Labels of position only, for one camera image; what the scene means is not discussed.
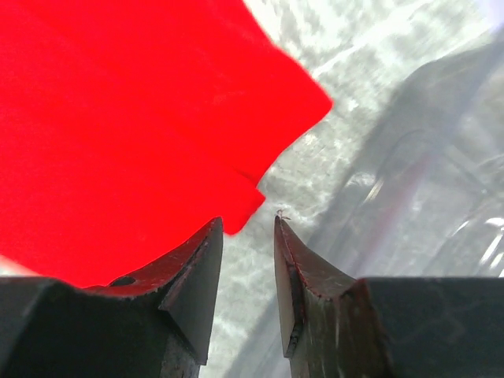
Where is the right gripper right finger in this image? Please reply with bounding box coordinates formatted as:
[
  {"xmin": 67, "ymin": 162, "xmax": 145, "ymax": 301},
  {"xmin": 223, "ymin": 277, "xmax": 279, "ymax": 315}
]
[{"xmin": 274, "ymin": 217, "xmax": 503, "ymax": 377}]

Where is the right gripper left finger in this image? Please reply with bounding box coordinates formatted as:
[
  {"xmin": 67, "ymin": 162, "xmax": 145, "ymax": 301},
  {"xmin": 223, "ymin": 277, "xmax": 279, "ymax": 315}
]
[{"xmin": 1, "ymin": 218, "xmax": 223, "ymax": 377}]

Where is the red t shirt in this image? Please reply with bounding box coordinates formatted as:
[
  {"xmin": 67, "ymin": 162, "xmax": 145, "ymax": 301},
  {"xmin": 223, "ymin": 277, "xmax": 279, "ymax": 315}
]
[{"xmin": 1, "ymin": 1, "xmax": 332, "ymax": 287}]

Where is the clear plastic bin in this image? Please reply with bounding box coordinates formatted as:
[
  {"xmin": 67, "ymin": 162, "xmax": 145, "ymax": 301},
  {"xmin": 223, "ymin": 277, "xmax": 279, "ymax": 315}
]
[{"xmin": 308, "ymin": 33, "xmax": 503, "ymax": 277}]

